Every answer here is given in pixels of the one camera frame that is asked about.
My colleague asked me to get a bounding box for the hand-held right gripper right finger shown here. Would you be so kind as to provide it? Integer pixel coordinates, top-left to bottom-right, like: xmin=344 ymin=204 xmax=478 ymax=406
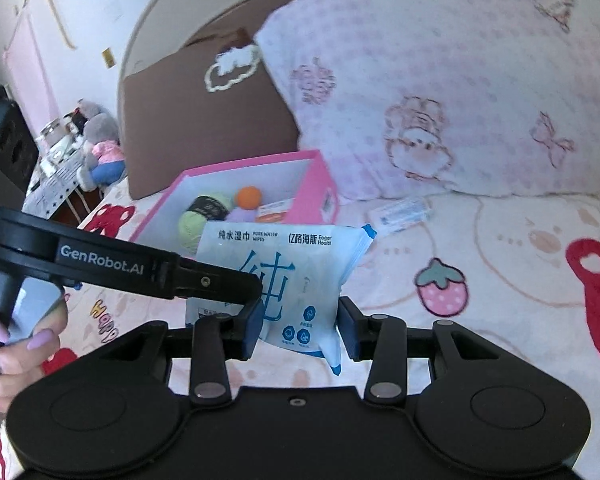
xmin=337 ymin=296 xmax=506 ymax=403

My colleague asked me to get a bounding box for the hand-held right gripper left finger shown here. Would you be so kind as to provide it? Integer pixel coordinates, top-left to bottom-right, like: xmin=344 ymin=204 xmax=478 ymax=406
xmin=97 ymin=302 xmax=266 ymax=406

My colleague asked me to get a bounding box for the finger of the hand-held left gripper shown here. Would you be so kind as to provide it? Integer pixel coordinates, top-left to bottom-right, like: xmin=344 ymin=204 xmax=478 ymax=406
xmin=172 ymin=255 xmax=265 ymax=312

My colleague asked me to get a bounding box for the green yarn ball black label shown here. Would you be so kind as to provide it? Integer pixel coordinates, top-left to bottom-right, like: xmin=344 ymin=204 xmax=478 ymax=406
xmin=177 ymin=194 xmax=236 ymax=256

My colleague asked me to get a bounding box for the purple plush toy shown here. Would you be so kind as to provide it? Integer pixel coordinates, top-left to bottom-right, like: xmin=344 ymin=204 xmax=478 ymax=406
xmin=227 ymin=205 xmax=259 ymax=224

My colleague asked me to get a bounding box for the blue white wet wipes pack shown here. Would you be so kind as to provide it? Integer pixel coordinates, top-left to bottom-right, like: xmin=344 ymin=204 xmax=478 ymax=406
xmin=186 ymin=222 xmax=378 ymax=376

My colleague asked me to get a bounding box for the clear tissue pack orange label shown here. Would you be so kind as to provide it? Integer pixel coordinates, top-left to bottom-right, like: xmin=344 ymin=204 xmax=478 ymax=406
xmin=255 ymin=199 xmax=297 ymax=225

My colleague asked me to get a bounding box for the orange ball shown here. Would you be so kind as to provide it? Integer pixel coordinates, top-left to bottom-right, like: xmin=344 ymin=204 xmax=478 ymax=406
xmin=235 ymin=186 xmax=262 ymax=209

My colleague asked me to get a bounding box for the pink cardboard box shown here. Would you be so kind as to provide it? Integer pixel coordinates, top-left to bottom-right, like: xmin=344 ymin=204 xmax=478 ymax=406
xmin=130 ymin=149 xmax=340 ymax=257

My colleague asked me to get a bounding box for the person's left hand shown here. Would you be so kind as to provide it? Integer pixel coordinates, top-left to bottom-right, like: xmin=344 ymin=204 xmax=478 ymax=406
xmin=0 ymin=292 xmax=72 ymax=413

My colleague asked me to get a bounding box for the small pale labelled box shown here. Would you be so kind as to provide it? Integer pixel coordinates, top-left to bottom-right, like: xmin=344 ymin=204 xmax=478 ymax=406
xmin=369 ymin=196 xmax=434 ymax=233

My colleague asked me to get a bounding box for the grey plush toy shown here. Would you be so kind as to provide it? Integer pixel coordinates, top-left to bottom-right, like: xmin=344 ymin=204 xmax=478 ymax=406
xmin=75 ymin=99 xmax=127 ymax=192

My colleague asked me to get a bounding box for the brown pillow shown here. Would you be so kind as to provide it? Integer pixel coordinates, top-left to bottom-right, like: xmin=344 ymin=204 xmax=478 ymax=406
xmin=117 ymin=0 xmax=322 ymax=201

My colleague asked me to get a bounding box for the printed bear bed sheet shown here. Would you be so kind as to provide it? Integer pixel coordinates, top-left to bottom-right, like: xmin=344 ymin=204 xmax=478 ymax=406
xmin=0 ymin=190 xmax=600 ymax=467

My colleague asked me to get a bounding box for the pink door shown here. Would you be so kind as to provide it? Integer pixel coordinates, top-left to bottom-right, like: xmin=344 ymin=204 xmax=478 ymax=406
xmin=2 ymin=10 xmax=61 ymax=127

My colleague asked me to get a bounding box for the pink white printed pillow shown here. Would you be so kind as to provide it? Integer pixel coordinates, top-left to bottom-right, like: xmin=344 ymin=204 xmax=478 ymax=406
xmin=255 ymin=0 xmax=600 ymax=202

